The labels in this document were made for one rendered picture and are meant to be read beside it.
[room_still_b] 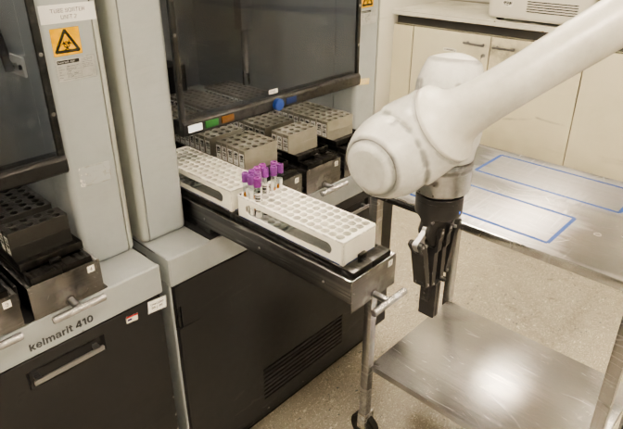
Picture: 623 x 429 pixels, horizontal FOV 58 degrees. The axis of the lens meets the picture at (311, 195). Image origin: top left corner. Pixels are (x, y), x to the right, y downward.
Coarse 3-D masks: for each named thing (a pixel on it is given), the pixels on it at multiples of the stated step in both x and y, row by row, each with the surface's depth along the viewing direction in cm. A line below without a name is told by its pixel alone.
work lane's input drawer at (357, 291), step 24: (192, 216) 131; (216, 216) 124; (240, 216) 120; (240, 240) 120; (264, 240) 114; (288, 240) 111; (288, 264) 111; (312, 264) 106; (336, 264) 103; (360, 264) 103; (384, 264) 107; (336, 288) 104; (360, 288) 103; (384, 288) 110
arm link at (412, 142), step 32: (608, 0) 60; (576, 32) 60; (608, 32) 60; (512, 64) 61; (544, 64) 60; (576, 64) 60; (416, 96) 66; (448, 96) 65; (480, 96) 62; (512, 96) 61; (384, 128) 65; (416, 128) 65; (448, 128) 65; (480, 128) 64; (352, 160) 67; (384, 160) 64; (416, 160) 65; (448, 160) 66; (384, 192) 66
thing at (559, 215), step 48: (480, 192) 130; (528, 192) 130; (576, 192) 130; (528, 240) 111; (576, 240) 111; (432, 336) 166; (480, 336) 166; (432, 384) 149; (480, 384) 149; (528, 384) 149; (576, 384) 149
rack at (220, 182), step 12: (180, 156) 138; (192, 156) 139; (204, 156) 139; (180, 168) 132; (192, 168) 132; (204, 168) 132; (216, 168) 132; (228, 168) 132; (240, 168) 132; (180, 180) 138; (192, 180) 134; (204, 180) 126; (216, 180) 126; (228, 180) 126; (240, 180) 126; (204, 192) 133; (216, 192) 133; (228, 192) 121; (240, 192) 122; (228, 204) 122
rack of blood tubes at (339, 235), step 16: (272, 192) 120; (288, 192) 121; (240, 208) 120; (256, 208) 116; (272, 208) 113; (288, 208) 114; (304, 208) 114; (320, 208) 113; (336, 208) 113; (272, 224) 115; (288, 224) 116; (304, 224) 107; (320, 224) 107; (336, 224) 108; (352, 224) 109; (368, 224) 107; (304, 240) 113; (320, 240) 113; (336, 240) 102; (352, 240) 103; (368, 240) 107; (336, 256) 103; (352, 256) 104
